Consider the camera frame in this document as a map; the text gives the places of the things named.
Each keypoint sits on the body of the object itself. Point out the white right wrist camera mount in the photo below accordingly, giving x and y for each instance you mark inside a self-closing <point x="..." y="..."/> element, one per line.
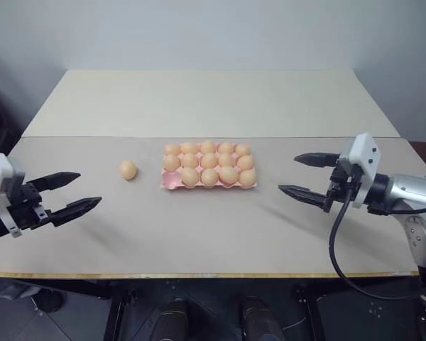
<point x="364" y="160"/>

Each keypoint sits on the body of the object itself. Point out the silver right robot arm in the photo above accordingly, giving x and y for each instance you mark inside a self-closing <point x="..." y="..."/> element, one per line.
<point x="412" y="192"/>

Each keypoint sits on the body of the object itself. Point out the dark rounded shape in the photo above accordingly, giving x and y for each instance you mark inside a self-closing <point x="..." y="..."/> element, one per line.
<point x="259" y="319"/>
<point x="170" y="319"/>

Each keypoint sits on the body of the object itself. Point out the loose tan egg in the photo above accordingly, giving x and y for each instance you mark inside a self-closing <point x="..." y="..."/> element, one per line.
<point x="128" y="170"/>

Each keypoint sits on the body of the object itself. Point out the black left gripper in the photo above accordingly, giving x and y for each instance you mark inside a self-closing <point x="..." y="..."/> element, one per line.
<point x="25" y="209"/>

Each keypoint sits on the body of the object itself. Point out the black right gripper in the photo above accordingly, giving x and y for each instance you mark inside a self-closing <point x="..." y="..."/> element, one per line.
<point x="339" y="183"/>

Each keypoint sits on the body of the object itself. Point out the pink egg carton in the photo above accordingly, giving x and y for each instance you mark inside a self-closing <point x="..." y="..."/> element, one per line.
<point x="170" y="180"/>

